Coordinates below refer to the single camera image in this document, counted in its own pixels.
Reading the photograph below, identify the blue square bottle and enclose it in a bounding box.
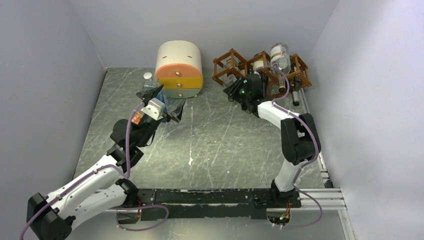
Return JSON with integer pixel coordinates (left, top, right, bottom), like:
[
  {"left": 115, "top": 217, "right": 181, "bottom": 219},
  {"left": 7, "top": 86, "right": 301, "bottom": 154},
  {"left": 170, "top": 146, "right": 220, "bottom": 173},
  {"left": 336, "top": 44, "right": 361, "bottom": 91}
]
[{"left": 140, "top": 72, "right": 168, "bottom": 126}]

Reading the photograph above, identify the clear round glass bottle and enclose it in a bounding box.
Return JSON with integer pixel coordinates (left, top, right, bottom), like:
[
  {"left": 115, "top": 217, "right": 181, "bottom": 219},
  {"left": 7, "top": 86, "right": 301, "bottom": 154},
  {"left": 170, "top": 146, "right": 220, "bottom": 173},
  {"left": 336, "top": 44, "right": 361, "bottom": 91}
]
[{"left": 270, "top": 42, "right": 291, "bottom": 94}]

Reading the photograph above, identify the clear square bottle black cap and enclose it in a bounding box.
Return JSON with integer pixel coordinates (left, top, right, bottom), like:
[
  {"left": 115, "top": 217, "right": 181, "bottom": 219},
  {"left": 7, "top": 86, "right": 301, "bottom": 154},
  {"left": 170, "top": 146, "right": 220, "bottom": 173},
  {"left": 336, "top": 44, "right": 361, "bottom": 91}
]
[{"left": 223, "top": 57, "right": 238, "bottom": 102}]

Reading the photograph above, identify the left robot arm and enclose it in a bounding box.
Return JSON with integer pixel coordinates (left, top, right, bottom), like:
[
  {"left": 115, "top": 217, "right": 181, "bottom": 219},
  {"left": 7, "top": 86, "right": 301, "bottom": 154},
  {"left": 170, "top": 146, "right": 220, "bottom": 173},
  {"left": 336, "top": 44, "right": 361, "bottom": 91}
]
[{"left": 20, "top": 85, "right": 186, "bottom": 240}]

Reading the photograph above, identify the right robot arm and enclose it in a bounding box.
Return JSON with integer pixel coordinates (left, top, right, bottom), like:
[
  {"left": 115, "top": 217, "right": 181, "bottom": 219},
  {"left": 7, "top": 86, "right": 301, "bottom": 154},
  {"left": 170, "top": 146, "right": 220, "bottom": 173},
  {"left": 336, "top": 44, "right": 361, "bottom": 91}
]
[{"left": 223, "top": 73, "right": 321, "bottom": 207}]

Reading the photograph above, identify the brown bottle gold foil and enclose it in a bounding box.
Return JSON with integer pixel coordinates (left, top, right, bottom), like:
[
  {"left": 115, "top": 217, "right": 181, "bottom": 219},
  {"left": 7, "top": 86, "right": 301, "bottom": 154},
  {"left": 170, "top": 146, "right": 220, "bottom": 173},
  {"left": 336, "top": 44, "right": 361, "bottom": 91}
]
[{"left": 252, "top": 51, "right": 268, "bottom": 97}]

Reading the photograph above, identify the brown wooden wine rack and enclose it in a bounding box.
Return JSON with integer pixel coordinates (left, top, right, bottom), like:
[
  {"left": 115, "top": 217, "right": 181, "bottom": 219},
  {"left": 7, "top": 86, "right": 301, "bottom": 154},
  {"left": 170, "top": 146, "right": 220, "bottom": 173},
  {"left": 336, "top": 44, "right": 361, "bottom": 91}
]
[{"left": 212, "top": 48, "right": 312, "bottom": 99}]

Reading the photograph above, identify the green bottle silver neck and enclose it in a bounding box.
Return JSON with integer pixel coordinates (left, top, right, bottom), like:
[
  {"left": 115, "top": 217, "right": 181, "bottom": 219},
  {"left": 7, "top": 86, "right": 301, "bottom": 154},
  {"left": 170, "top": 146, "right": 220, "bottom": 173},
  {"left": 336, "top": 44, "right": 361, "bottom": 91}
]
[{"left": 283, "top": 55, "right": 301, "bottom": 107}]

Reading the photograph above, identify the orange snack packet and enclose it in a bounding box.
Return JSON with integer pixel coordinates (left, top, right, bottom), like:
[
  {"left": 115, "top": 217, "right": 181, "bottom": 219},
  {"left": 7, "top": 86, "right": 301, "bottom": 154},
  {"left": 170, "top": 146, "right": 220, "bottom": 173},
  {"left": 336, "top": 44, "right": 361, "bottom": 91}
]
[{"left": 131, "top": 111, "right": 143, "bottom": 125}]

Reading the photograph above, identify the cream drawer cabinet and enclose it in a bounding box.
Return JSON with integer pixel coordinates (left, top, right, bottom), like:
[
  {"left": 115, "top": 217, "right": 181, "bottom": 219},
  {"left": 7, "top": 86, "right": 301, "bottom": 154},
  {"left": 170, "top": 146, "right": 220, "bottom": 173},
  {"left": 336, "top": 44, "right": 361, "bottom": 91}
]
[{"left": 154, "top": 40, "right": 204, "bottom": 99}]

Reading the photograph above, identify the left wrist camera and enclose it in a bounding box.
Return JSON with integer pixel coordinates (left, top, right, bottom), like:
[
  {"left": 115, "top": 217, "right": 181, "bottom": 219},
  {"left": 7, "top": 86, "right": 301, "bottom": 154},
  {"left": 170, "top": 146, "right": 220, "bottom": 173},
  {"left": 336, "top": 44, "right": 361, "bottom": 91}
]
[{"left": 141, "top": 98, "right": 166, "bottom": 121}]

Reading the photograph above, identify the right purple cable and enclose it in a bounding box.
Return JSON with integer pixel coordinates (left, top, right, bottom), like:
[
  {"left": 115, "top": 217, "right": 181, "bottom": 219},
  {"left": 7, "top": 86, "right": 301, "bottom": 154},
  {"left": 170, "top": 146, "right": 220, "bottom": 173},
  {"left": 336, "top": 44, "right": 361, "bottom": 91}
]
[{"left": 263, "top": 64, "right": 324, "bottom": 230}]

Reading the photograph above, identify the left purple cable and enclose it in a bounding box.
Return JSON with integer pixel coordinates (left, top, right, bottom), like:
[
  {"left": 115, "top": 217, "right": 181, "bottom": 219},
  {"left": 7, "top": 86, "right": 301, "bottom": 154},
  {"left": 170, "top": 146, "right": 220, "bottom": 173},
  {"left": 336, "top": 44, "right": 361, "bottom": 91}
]
[{"left": 18, "top": 101, "right": 147, "bottom": 240}]

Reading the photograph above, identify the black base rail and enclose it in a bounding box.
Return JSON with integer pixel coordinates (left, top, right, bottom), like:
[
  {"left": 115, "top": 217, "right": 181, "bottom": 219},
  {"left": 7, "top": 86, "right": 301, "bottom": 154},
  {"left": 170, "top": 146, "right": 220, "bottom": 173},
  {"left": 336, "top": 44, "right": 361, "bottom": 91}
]
[{"left": 116, "top": 188, "right": 347, "bottom": 224}]

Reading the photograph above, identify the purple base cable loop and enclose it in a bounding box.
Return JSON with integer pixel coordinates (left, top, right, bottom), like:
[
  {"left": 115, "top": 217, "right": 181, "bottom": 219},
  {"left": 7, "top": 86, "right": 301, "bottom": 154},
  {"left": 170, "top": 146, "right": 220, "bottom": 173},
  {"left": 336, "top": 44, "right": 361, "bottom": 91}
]
[{"left": 115, "top": 204, "right": 170, "bottom": 232}]

